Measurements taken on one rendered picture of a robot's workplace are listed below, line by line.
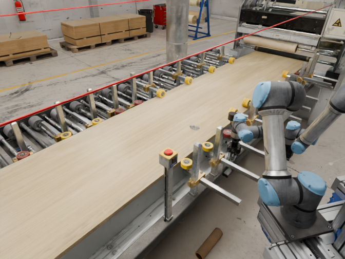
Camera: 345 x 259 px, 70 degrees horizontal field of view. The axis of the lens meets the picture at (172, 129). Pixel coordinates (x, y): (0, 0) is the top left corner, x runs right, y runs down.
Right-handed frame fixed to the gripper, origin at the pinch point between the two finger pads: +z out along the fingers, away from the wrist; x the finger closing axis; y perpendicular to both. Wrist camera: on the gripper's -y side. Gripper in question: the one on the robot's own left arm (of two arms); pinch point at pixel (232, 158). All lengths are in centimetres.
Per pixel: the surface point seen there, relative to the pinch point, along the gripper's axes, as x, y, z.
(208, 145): -18.5, -6.5, -1.0
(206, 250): -5, 22, 82
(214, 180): -9.2, 5.3, 19.7
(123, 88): -135, -82, 5
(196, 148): -19.9, 25.6, -21.1
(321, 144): 103, -186, 90
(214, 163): -11.1, 4.7, 4.4
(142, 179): -48, 42, 0
